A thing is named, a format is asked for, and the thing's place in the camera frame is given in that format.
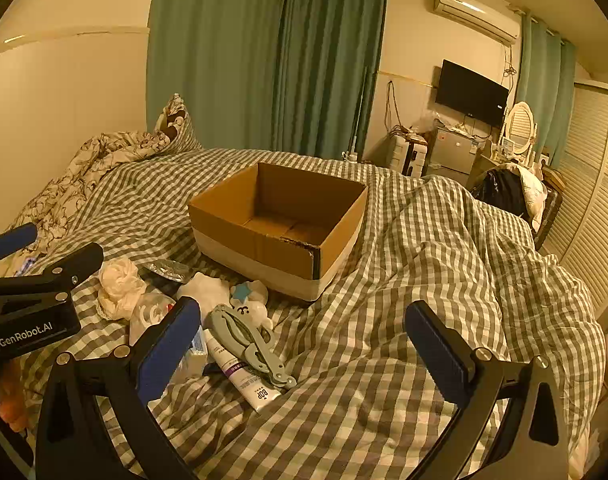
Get person's left hand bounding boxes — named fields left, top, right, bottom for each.
left=0, top=360, right=27, bottom=433

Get wooden dressing table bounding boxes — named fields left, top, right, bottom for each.
left=476, top=152, right=509, bottom=181

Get white air conditioner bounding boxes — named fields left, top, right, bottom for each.
left=431, top=0, right=520, bottom=45

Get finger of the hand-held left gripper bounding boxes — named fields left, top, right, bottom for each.
left=0, top=242, right=105, bottom=311
left=0, top=223, right=38, bottom=281

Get white suitcase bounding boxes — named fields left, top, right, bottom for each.
left=388, top=135, right=429, bottom=177

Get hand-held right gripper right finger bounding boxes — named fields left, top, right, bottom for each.
left=405, top=300, right=569, bottom=480

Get brown chair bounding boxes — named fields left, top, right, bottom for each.
left=534, top=167, right=564, bottom=251

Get narrow green curtain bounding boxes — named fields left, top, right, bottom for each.
left=514, top=10, right=579, bottom=171

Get black jacket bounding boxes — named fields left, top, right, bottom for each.
left=471, top=167, right=529, bottom=221

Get hanging wall cables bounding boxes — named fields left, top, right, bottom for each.
left=385, top=80, right=409, bottom=136

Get wide green curtain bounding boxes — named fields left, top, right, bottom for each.
left=146, top=0, right=391, bottom=161

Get white jacket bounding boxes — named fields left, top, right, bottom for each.
left=506, top=162, right=549, bottom=233

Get black wall television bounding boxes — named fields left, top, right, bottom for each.
left=435, top=59, right=510, bottom=126

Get white louvred wardrobe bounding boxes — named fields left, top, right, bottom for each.
left=544, top=80, right=608, bottom=321

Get floral checked pillow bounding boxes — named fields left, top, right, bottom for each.
left=155, top=93, right=203, bottom=153

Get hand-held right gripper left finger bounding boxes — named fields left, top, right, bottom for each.
left=35, top=296, right=202, bottom=480

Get white oval mirror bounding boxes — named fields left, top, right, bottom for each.
left=504, top=101, right=538, bottom=156

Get white pole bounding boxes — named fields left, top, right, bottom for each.
left=351, top=66, right=367, bottom=161

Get clear plastic bag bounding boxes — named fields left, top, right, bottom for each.
left=130, top=292, right=179, bottom=347

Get floral quilt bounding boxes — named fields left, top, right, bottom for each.
left=6, top=130, right=185, bottom=276

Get green checked blanket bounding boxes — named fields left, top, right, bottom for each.
left=4, top=147, right=608, bottom=480

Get silver small fridge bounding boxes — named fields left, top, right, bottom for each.
left=426, top=125, right=484, bottom=186

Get brown cardboard box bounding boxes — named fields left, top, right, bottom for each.
left=187, top=162, right=369, bottom=303

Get silver foil blister pack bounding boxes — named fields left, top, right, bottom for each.
left=148, top=260, right=193, bottom=282

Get white sock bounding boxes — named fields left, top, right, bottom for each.
left=178, top=272, right=271, bottom=332
left=97, top=257, right=146, bottom=320

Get white cream tube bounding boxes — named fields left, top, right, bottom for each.
left=205, top=327, right=283, bottom=414

